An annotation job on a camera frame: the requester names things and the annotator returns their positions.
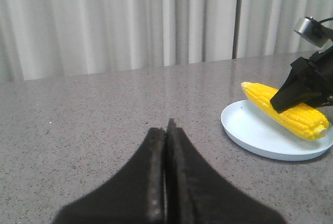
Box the light blue round plate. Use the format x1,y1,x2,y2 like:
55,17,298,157
221,100,332,161

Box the silver cylindrical wrist camera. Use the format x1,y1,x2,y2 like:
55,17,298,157
293,17,332,48

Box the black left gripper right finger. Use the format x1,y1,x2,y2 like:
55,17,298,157
165,119,285,223

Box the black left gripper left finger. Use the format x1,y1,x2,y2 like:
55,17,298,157
53,128,165,223

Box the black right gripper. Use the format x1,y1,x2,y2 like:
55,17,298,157
270,46,332,113

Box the yellow corn cob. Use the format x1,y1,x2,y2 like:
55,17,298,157
241,82,330,141

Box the white pleated curtain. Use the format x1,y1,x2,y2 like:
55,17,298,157
1,0,332,82

